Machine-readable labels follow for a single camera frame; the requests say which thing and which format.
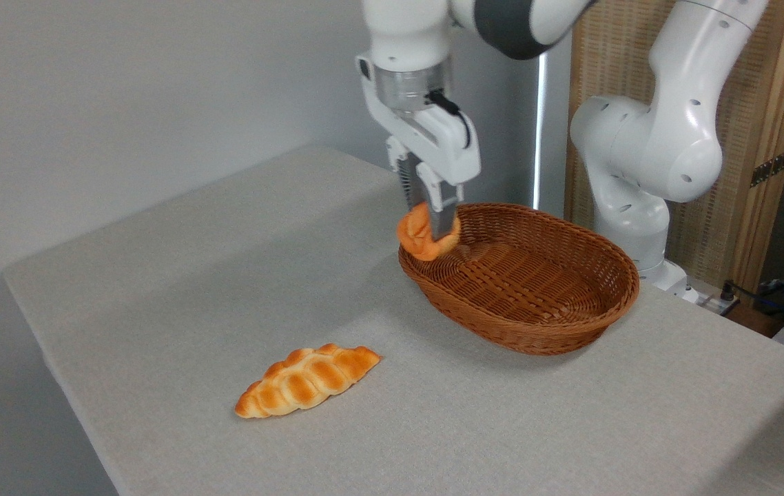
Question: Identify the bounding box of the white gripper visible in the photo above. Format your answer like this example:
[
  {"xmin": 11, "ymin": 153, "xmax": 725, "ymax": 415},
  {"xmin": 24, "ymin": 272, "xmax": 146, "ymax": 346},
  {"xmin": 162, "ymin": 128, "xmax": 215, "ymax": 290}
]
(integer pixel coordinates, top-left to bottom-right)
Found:
[{"xmin": 355, "ymin": 53, "xmax": 482, "ymax": 242}]

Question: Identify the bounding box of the dark cable bundle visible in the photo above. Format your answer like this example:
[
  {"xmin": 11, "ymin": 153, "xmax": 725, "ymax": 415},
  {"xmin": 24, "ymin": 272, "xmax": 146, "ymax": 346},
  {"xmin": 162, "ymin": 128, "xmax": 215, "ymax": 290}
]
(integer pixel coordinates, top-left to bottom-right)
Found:
[{"xmin": 733, "ymin": 276, "xmax": 784, "ymax": 326}]

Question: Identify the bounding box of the metal screen hinge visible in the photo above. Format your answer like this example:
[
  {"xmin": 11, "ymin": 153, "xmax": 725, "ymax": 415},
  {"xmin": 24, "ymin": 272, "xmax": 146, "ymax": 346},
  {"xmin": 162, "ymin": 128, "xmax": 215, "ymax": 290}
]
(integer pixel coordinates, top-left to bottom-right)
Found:
[{"xmin": 750, "ymin": 148, "xmax": 784, "ymax": 188}]

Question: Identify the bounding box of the brown oval wicker basket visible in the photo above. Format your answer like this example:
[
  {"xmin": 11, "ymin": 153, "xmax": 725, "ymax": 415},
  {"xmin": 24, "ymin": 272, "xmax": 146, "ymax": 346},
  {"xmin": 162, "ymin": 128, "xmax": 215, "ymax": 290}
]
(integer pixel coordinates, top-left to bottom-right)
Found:
[{"xmin": 398, "ymin": 203, "xmax": 641, "ymax": 356}]

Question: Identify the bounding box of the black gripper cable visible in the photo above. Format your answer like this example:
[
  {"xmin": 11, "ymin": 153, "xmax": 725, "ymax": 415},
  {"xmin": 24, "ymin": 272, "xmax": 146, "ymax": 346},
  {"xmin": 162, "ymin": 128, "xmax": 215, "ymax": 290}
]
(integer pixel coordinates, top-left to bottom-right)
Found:
[{"xmin": 425, "ymin": 90, "xmax": 471, "ymax": 149}]

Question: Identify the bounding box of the round flower-shaped bread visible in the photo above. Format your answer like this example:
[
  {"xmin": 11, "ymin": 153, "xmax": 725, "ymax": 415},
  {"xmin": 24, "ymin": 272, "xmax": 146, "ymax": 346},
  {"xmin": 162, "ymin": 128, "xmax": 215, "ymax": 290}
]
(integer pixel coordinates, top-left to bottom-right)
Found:
[{"xmin": 396, "ymin": 202, "xmax": 462, "ymax": 262}]

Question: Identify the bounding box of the long braided bread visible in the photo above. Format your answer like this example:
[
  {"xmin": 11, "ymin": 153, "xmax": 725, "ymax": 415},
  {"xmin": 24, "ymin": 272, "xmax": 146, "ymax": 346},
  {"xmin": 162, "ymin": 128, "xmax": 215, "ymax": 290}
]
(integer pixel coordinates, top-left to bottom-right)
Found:
[{"xmin": 234, "ymin": 343, "xmax": 382, "ymax": 420}]

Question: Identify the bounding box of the grey tablecloth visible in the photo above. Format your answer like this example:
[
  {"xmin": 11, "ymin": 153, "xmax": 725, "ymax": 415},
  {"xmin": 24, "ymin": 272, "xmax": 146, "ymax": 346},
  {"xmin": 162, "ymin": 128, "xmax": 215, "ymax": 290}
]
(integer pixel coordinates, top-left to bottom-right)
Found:
[{"xmin": 1, "ymin": 145, "xmax": 784, "ymax": 496}]

